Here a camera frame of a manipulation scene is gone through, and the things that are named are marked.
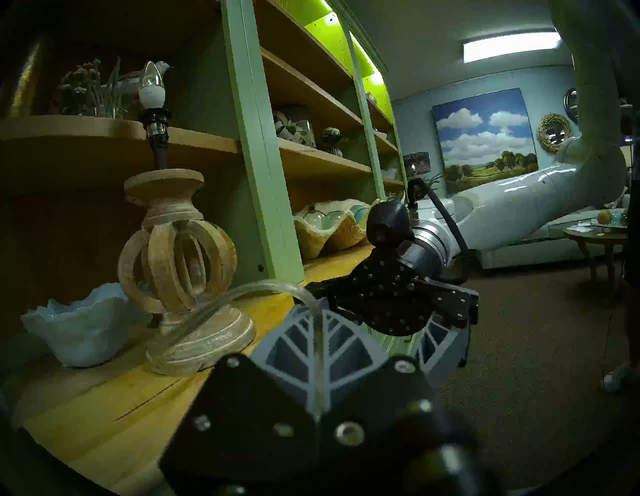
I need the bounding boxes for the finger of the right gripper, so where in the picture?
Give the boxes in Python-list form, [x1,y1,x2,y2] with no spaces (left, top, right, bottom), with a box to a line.
[415,316,470,387]

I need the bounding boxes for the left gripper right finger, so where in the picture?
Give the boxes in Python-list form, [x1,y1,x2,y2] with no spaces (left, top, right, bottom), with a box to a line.
[320,310,476,471]

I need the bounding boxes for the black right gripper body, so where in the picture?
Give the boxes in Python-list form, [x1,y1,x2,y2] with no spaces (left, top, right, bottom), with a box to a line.
[306,245,480,336]

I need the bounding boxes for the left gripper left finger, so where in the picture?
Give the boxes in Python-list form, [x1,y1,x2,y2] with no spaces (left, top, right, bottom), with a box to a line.
[160,310,321,476]

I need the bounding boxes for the clear lamp cable with switch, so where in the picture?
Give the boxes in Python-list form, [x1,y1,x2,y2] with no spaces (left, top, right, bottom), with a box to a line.
[160,279,326,416]

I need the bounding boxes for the rectangular ceiling light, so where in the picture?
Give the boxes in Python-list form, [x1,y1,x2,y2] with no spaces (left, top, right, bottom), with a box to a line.
[462,31,563,64]

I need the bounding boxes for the carved wooden table lamp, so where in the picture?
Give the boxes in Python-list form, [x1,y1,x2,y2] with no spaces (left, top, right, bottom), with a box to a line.
[117,107,257,377]

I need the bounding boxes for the giant clam shell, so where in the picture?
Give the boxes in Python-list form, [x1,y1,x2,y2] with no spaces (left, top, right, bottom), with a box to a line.
[292,199,396,260]

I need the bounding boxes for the pale grey sofa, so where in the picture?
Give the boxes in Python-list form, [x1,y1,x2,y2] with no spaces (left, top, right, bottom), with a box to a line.
[475,200,631,271]

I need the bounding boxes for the black wicker lampshade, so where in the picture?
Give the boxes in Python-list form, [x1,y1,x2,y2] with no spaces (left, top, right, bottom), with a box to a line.
[402,151,432,178]

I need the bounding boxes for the small plant in crystal vase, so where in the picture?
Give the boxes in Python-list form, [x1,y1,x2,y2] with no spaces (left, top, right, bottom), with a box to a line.
[320,126,344,157]

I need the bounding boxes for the pale blue wavy bowl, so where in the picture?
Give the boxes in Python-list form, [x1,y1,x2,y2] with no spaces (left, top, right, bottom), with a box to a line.
[21,282,146,368]

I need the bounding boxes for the landscape painting with clouds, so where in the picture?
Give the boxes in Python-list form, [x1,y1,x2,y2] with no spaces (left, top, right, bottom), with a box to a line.
[432,87,540,195]

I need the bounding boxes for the round wooden side table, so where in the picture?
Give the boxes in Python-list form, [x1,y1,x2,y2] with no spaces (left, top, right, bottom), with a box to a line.
[562,220,631,296]

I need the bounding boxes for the grey air plant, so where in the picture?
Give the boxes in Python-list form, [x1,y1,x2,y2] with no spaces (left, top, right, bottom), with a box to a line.
[272,110,317,148]

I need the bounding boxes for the green wooden shelf cabinet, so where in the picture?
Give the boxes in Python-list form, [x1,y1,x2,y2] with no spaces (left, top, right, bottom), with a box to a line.
[0,0,426,496]

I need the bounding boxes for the round wreath framed mirror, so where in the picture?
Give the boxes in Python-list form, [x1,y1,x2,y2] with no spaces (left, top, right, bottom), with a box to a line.
[536,113,574,153]

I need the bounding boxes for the patterned sofa pillow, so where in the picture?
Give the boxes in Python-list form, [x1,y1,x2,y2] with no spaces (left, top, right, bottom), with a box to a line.
[602,187,631,210]

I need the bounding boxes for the candle shaped light bulb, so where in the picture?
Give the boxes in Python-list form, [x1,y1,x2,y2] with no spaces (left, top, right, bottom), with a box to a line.
[137,60,166,111]

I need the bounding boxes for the white flowers in glass vase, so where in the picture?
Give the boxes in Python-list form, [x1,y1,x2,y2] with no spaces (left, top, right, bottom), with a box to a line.
[55,57,131,119]

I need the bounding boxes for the large copper metal vase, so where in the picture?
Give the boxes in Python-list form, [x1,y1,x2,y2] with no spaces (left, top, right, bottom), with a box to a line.
[7,37,51,119]

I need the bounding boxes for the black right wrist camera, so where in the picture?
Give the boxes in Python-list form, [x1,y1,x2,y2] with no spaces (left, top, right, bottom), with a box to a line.
[366,200,416,248]

